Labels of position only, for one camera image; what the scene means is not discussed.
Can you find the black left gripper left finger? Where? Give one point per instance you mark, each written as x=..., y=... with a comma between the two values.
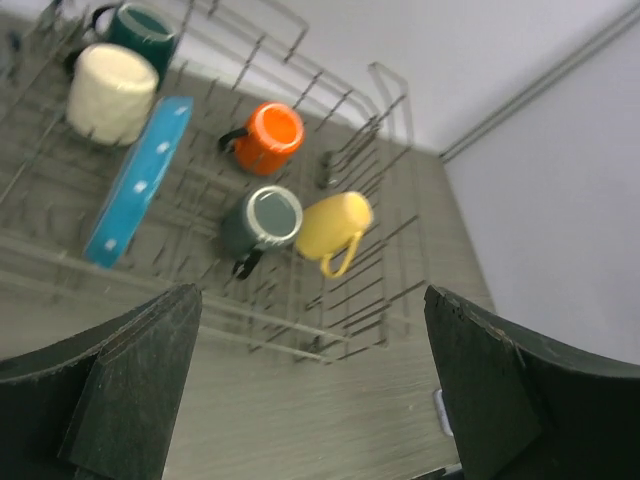
x=101, y=404

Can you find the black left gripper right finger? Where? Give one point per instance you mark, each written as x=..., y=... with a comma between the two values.
x=522, y=405

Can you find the lilac smartphone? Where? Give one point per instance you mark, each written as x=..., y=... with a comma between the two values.
x=442, y=413

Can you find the grey mug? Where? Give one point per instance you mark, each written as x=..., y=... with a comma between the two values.
x=266, y=218

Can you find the yellow mug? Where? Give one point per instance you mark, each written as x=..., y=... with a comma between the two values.
x=332, y=229

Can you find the blue polka dot plate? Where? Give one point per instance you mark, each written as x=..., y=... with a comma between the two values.
x=141, y=174

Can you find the cream white mug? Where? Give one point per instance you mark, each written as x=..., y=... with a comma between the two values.
x=111, y=94

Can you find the orange mug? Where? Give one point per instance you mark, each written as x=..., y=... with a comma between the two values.
x=270, y=136

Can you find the dark green mug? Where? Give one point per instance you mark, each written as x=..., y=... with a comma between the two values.
x=141, y=29

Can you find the grey wire dish rack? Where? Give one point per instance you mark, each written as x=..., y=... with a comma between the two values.
x=55, y=181

